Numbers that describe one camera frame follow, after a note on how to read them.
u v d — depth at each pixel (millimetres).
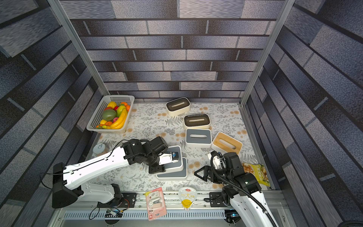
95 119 999
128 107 1077
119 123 957
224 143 937
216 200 726
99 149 875
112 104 1101
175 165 675
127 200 736
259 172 794
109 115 1004
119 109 1044
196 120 1035
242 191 476
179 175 750
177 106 1110
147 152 525
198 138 942
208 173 621
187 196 670
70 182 398
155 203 710
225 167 587
